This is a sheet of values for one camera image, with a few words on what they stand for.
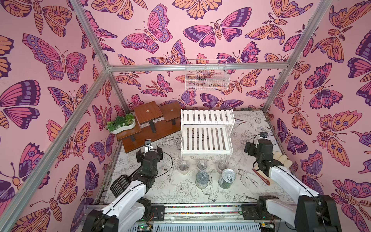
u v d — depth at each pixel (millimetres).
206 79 1058
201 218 729
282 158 911
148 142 716
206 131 919
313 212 405
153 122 999
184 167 845
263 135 742
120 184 812
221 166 845
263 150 683
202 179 777
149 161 624
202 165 853
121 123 853
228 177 745
